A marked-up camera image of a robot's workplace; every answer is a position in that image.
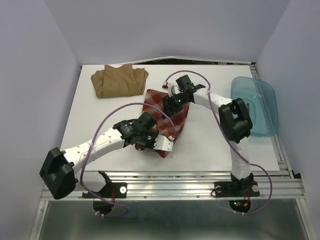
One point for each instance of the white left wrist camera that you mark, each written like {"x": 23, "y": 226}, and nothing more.
{"x": 163, "y": 143}

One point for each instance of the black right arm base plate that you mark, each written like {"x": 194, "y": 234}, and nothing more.
{"x": 233, "y": 189}

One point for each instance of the aluminium table frame rail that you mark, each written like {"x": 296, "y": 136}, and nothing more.
{"x": 172, "y": 197}

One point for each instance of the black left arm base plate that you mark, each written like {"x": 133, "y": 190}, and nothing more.
{"x": 114, "y": 190}

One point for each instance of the tan brown skirt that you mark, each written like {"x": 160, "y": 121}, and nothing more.
{"x": 123, "y": 81}

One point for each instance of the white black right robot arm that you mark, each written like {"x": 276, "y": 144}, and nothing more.
{"x": 234, "y": 122}

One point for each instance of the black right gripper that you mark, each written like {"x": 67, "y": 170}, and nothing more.
{"x": 170, "y": 109}

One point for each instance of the teal plastic basket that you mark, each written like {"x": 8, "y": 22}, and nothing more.
{"x": 261, "y": 103}

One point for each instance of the red plaid skirt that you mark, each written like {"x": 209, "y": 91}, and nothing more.
{"x": 154, "y": 98}

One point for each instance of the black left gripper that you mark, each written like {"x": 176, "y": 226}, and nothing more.
{"x": 151, "y": 146}

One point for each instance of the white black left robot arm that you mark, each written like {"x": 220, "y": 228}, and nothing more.
{"x": 61, "y": 168}

